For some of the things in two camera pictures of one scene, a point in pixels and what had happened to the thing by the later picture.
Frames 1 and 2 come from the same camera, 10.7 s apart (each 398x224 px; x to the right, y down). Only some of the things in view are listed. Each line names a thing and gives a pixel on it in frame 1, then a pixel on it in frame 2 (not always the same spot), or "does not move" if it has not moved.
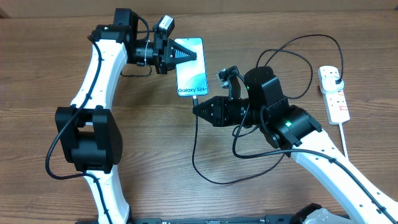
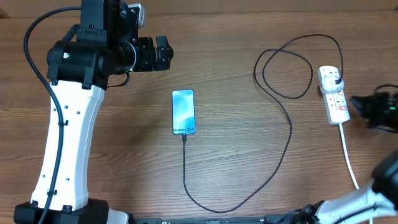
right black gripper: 222,106 to 360,104
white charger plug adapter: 328,83 does not move
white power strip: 335,102 does not move
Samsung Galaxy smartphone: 192,79 to 183,112
